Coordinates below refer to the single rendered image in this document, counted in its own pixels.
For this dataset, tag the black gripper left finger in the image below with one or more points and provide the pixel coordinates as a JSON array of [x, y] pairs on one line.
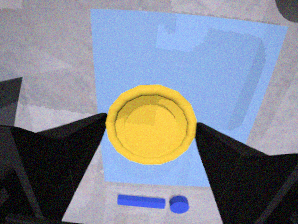
[[51, 163]]

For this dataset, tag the yellow plate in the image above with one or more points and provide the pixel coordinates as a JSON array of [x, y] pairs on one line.
[[151, 124]]

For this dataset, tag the grey dish rack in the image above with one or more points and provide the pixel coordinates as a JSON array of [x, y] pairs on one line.
[[10, 84]]

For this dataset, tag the light blue flat mat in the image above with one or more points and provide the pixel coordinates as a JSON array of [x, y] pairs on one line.
[[222, 67]]

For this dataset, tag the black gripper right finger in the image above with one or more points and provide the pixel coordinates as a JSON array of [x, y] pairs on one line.
[[247, 184]]

